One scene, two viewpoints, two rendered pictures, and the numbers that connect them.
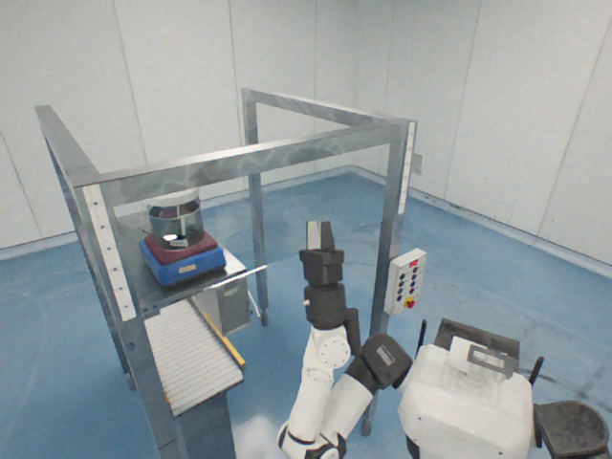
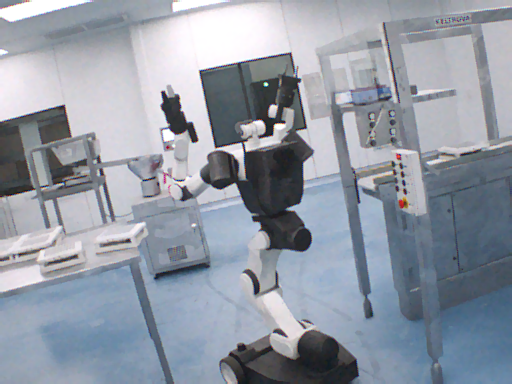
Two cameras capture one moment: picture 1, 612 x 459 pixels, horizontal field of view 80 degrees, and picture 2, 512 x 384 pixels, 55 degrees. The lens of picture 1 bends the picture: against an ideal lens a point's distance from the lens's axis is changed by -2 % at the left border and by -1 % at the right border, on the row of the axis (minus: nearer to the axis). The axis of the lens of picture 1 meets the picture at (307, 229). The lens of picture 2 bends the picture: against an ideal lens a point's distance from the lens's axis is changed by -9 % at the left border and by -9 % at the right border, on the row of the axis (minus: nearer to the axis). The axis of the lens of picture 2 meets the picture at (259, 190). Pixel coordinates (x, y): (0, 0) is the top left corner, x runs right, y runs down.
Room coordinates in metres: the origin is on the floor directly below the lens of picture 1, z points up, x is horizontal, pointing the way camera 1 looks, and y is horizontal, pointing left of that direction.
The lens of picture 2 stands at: (1.74, -2.57, 1.53)
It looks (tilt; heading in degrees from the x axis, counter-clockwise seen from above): 10 degrees down; 119
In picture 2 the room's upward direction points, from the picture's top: 12 degrees counter-clockwise
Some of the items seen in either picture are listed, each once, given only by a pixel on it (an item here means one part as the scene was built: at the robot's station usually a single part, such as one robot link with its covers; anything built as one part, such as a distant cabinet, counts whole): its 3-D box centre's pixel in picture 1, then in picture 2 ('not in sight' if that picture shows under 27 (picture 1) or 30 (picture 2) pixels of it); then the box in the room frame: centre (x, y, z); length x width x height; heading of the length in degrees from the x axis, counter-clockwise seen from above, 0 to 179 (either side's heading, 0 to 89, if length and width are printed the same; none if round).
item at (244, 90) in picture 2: not in sight; (253, 99); (-1.85, 4.41, 1.43); 1.38 x 0.01 x 1.16; 35
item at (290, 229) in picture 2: not in sight; (282, 230); (0.64, -0.41, 0.88); 0.28 x 0.13 x 0.18; 152
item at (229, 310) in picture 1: (220, 290); (378, 126); (0.99, 0.29, 1.22); 0.22 x 0.11 x 0.20; 37
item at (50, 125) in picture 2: not in sight; (31, 152); (-4.61, 2.47, 1.43); 1.32 x 0.01 x 1.11; 35
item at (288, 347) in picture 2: not in sight; (295, 338); (0.57, -0.37, 0.28); 0.21 x 0.20 x 0.13; 152
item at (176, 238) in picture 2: not in sight; (172, 230); (-1.53, 1.51, 0.38); 0.63 x 0.57 x 0.76; 35
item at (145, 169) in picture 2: not in sight; (154, 175); (-1.60, 1.52, 0.95); 0.49 x 0.36 x 0.37; 35
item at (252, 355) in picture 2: not in sight; (294, 351); (0.54, -0.36, 0.19); 0.64 x 0.52 x 0.33; 152
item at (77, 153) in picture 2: not in sight; (97, 202); (-2.46, 1.50, 0.75); 1.43 x 1.06 x 1.50; 35
